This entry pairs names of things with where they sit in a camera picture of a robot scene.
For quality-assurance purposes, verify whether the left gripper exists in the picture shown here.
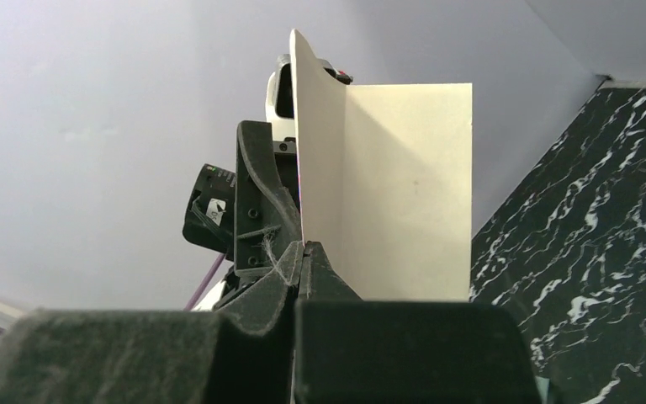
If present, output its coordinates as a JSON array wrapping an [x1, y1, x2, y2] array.
[[233, 120, 303, 279]]

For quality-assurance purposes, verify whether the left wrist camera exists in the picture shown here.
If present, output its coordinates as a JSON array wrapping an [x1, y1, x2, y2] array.
[[265, 53, 353, 153]]

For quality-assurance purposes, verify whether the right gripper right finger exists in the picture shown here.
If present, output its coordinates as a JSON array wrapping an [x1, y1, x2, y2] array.
[[294, 242, 542, 403]]

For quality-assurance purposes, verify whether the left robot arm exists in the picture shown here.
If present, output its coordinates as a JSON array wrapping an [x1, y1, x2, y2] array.
[[183, 120, 303, 282]]

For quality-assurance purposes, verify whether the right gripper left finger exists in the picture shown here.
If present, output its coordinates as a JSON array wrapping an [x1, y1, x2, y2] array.
[[0, 242, 304, 403]]

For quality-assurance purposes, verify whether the white letter paper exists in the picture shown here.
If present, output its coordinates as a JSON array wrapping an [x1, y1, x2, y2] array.
[[289, 30, 473, 301]]

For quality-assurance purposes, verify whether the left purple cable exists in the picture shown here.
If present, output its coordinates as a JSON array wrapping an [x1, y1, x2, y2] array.
[[183, 253, 227, 312]]

